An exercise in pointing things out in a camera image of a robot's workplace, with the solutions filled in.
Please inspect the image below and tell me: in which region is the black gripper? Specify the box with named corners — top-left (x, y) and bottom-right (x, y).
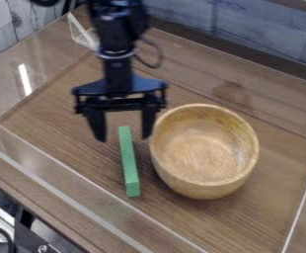
top-left (71, 57), bottom-right (168, 142)

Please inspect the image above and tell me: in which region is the green rectangular stick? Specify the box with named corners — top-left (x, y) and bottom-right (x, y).
top-left (119, 126), bottom-right (142, 198)

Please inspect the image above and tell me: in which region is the round wooden bowl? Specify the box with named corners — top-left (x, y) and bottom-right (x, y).
top-left (150, 104), bottom-right (260, 200)

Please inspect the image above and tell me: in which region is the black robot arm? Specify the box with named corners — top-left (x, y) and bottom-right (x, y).
top-left (71, 0), bottom-right (168, 142)

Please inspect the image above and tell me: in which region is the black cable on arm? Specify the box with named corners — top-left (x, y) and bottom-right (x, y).
top-left (133, 34), bottom-right (166, 70)

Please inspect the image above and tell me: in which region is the clear acrylic corner bracket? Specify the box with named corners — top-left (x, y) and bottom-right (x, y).
top-left (67, 13), bottom-right (99, 50)

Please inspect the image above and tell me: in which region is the clear acrylic tray wall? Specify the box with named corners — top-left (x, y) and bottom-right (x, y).
top-left (0, 125), bottom-right (206, 253)

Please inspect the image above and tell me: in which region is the black table frame bracket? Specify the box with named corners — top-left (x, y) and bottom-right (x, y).
top-left (14, 208), bottom-right (61, 253)

